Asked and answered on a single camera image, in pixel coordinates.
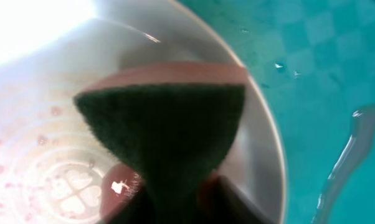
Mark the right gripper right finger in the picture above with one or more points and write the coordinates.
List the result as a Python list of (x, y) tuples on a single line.
[(221, 202)]

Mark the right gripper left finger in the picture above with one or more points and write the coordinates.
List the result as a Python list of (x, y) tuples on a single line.
[(121, 209)]

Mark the teal plastic tray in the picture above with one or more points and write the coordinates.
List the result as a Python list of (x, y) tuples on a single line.
[(315, 62)]

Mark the green sponge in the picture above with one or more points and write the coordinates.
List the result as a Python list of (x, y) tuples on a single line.
[(173, 123)]

